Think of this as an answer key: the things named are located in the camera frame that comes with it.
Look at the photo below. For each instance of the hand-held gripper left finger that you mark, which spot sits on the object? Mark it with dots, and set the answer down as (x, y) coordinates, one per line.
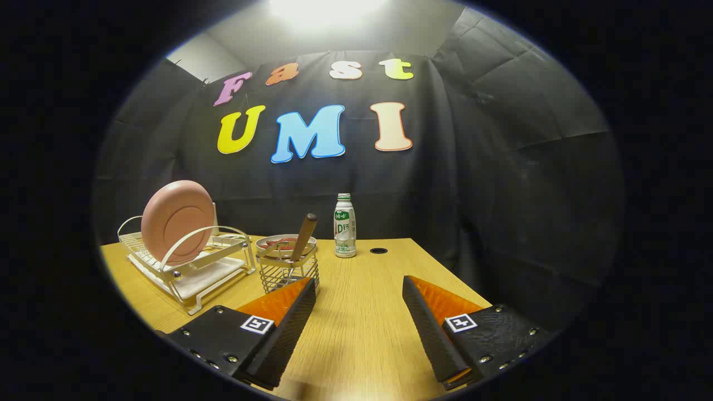
(289, 328)

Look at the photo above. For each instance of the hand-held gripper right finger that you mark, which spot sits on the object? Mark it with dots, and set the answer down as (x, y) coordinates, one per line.
(429, 328)

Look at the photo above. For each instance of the pink plate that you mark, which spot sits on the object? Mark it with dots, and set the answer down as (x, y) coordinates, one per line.
(175, 223)

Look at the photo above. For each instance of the white plate with meat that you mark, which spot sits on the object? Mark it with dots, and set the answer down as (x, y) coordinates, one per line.
(263, 241)

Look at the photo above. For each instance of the red meat slices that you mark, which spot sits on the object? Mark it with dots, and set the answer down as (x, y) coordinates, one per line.
(281, 244)

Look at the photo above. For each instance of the white green drink bottle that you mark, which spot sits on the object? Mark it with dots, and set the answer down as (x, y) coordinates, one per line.
(345, 231)

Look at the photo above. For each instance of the black backdrop cloth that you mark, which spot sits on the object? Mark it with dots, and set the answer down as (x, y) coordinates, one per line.
(473, 195)

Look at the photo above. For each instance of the ceiling light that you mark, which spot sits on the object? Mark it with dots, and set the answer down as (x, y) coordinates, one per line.
(326, 10)

